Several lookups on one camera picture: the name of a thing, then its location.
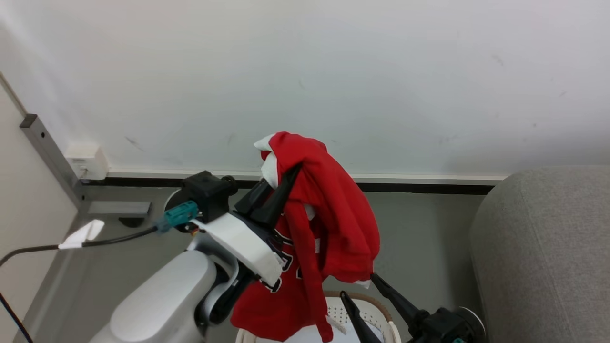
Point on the grey floor plate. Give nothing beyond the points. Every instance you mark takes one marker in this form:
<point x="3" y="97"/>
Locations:
<point x="119" y="208"/>

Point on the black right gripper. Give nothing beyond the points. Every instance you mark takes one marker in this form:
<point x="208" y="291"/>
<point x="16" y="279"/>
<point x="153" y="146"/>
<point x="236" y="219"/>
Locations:
<point x="445" y="327"/>

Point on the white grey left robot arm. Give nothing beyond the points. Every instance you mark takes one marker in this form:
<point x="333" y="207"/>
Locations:
<point x="162" y="300"/>

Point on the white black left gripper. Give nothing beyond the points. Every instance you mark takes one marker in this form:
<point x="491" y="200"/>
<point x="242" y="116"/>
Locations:
<point x="243" y="245"/>

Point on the red basketball jersey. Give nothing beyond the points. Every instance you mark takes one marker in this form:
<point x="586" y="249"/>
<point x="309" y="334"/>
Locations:
<point x="333" y="224"/>

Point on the white wall socket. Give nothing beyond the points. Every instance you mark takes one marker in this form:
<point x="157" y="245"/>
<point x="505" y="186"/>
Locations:
<point x="88" y="161"/>

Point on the grey fabric sofa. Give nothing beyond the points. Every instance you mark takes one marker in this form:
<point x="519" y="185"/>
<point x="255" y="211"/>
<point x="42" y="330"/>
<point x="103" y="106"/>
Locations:
<point x="543" y="257"/>

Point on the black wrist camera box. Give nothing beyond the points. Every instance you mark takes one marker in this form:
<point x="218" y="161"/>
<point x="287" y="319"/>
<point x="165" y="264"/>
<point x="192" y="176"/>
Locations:
<point x="207" y="193"/>

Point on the black white baseboard strip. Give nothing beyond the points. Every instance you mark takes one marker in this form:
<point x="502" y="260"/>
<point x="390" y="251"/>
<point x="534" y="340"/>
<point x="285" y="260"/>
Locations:
<point x="405" y="183"/>

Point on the grey metal door frame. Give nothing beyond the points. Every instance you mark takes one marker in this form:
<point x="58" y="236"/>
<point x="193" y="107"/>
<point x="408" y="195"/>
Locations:
<point x="47" y="152"/>

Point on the white laundry basket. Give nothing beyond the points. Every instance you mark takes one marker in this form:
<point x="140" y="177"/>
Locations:
<point x="362" y="314"/>

